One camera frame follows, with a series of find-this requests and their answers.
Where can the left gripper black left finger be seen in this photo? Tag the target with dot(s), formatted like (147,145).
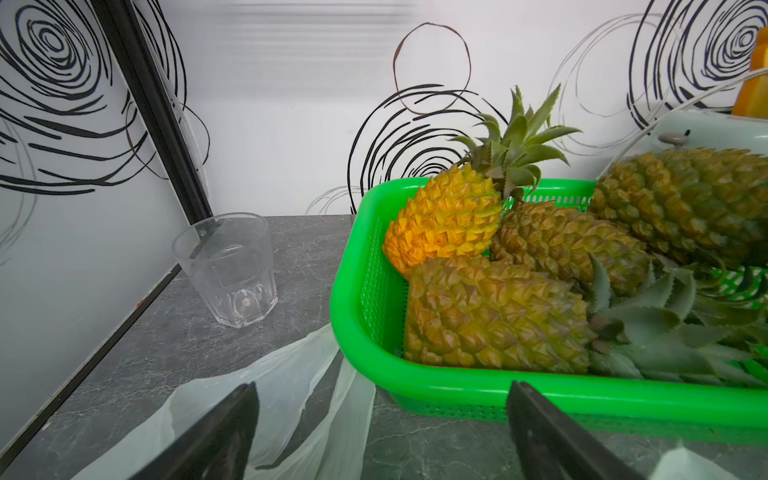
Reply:
(216,447)

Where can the green pineapple front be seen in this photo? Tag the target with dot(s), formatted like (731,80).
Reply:
(475,313)

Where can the yellowish fruit print plastic bag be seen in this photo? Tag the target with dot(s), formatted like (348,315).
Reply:
(682,463)

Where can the clear plastic cup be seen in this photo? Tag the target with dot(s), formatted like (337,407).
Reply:
(229,260)

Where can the green pineapple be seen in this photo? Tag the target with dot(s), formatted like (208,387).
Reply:
(565,242)
(475,313)
(682,202)

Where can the mint green toaster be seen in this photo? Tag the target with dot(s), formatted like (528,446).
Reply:
(694,129)

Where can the green plastic basket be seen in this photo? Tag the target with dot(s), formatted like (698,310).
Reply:
(367,311)

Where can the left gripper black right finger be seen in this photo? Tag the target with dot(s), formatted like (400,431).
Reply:
(551,445)

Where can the yellow ripe pineapple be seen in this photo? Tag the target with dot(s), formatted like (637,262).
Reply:
(458,211)

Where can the front toast slice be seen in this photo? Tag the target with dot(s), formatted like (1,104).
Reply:
(752,99)

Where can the white bunny print plastic bag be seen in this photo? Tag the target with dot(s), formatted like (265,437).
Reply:
(284,381)

